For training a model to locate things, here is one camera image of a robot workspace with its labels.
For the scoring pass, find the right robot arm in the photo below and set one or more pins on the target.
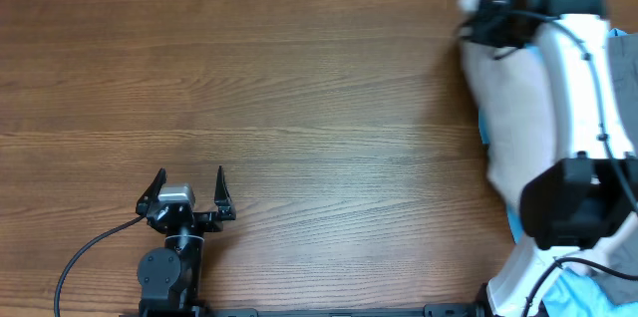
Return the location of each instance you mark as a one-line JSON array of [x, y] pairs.
[[570, 212]]

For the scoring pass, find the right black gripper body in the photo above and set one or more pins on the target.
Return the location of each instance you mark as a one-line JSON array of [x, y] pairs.
[[488, 27]]

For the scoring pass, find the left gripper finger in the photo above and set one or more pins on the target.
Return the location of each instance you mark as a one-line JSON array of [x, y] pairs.
[[151, 194], [225, 207]]

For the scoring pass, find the light blue t-shirt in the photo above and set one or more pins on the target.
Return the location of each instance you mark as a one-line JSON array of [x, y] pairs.
[[571, 295]]

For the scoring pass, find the grey garment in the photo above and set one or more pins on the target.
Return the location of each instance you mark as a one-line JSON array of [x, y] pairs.
[[622, 255]]

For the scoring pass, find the beige shorts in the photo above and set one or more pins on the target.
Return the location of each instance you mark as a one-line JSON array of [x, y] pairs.
[[542, 106]]

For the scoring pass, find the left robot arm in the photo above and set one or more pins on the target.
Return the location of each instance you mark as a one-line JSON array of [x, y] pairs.
[[170, 275]]

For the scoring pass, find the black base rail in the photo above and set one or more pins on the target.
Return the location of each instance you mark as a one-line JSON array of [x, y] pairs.
[[429, 310]]

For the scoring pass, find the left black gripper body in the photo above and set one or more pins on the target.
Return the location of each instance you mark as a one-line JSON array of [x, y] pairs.
[[205, 222]]

